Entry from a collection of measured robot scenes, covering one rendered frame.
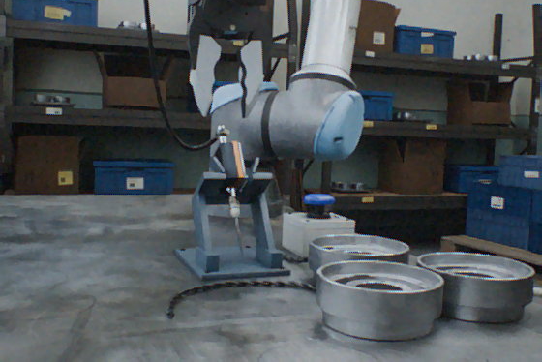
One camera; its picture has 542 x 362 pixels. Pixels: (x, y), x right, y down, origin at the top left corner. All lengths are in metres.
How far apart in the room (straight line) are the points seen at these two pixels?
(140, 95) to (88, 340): 3.55
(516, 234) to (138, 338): 4.24
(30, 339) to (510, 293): 0.39
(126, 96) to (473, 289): 3.54
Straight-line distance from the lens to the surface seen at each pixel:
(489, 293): 0.56
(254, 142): 1.04
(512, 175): 4.59
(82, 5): 4.07
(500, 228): 4.72
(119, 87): 3.98
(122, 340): 0.48
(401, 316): 0.49
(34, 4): 4.04
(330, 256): 0.61
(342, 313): 0.49
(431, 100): 5.48
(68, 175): 4.00
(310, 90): 1.01
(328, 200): 0.78
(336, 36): 1.07
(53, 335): 0.50
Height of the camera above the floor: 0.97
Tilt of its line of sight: 4 degrees down
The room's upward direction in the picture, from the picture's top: 2 degrees clockwise
